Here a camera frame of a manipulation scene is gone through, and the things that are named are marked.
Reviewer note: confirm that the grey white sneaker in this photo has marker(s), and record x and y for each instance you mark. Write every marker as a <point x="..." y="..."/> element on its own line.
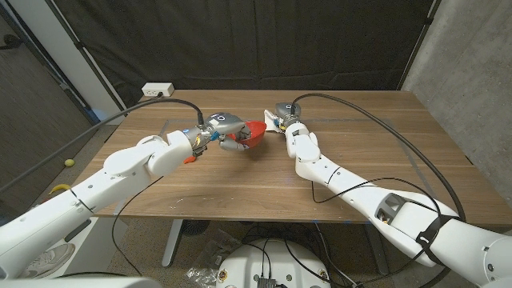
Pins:
<point x="52" y="258"/>

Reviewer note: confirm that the white power strip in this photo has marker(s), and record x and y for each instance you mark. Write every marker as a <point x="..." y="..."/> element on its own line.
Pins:
<point x="158" y="89"/>

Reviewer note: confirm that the small yellow ball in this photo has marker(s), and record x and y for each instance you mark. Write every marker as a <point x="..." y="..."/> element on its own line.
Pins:
<point x="69" y="162"/>

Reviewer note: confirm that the white cloth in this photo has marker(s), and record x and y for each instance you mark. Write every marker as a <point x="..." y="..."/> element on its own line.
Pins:
<point x="270" y="122"/>

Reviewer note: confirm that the grey table leg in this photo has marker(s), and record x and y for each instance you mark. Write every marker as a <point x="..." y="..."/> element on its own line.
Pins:
<point x="378" y="252"/>

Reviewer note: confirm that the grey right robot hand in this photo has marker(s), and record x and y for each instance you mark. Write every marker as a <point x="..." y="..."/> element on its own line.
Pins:
<point x="288" y="112"/>

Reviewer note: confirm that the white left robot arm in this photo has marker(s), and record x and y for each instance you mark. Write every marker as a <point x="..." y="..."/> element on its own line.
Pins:
<point x="100" y="188"/>

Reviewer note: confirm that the yellow and black object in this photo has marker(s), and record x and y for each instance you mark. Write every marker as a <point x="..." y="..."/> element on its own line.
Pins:
<point x="60" y="187"/>

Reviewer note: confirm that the orange toy carrot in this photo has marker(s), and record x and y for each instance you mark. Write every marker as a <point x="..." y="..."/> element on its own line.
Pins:
<point x="189" y="160"/>

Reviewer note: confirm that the white door post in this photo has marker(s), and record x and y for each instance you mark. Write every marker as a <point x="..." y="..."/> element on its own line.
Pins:
<point x="68" y="60"/>

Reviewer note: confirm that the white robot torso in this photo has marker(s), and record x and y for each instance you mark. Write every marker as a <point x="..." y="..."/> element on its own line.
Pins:
<point x="80" y="283"/>

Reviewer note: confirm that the red bowl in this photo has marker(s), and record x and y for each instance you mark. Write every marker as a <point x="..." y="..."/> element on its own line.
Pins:
<point x="256" y="134"/>

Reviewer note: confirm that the black round fan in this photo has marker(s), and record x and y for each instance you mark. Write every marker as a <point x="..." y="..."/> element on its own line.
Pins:
<point x="196" y="227"/>

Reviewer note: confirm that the clear plastic bag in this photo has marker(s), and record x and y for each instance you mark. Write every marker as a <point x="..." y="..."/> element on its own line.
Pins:
<point x="212" y="260"/>

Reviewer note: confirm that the grey tape outline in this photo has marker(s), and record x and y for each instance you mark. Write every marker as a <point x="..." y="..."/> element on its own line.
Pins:
<point x="416" y="172"/>

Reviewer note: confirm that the black backdrop curtain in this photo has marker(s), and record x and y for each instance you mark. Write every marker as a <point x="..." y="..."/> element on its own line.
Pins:
<point x="256" y="40"/>

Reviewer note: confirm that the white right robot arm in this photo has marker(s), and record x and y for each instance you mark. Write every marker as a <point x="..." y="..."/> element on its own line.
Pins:
<point x="360" y="192"/>

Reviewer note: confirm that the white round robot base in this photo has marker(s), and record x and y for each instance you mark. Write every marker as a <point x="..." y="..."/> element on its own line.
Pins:
<point x="276" y="260"/>

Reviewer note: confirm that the white table leg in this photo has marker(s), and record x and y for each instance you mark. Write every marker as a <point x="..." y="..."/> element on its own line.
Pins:
<point x="173" y="244"/>

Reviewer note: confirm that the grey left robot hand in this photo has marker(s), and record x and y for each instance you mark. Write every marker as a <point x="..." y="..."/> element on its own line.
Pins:
<point x="226" y="122"/>

